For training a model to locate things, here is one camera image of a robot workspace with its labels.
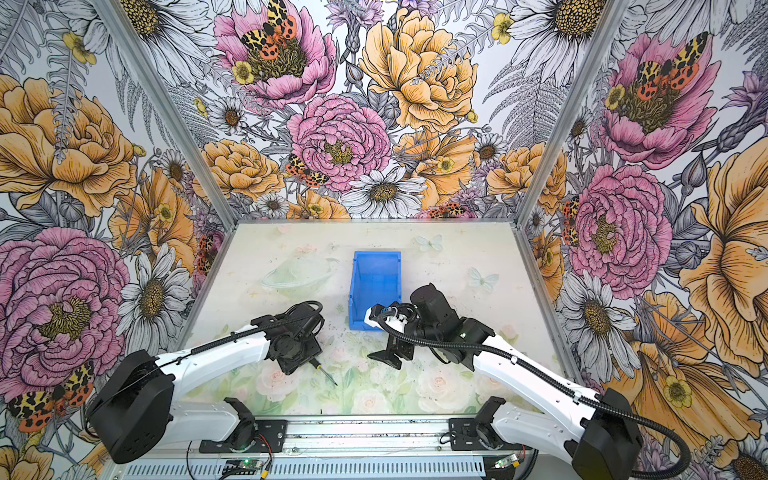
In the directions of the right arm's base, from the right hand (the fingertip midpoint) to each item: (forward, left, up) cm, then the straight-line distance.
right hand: (380, 342), depth 73 cm
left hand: (+1, +21, -15) cm, 26 cm away
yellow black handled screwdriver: (+1, +18, -16) cm, 24 cm away
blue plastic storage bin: (+30, +2, -16) cm, 34 cm away
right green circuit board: (-22, -30, -17) cm, 41 cm away
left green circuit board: (-21, +31, -17) cm, 41 cm away
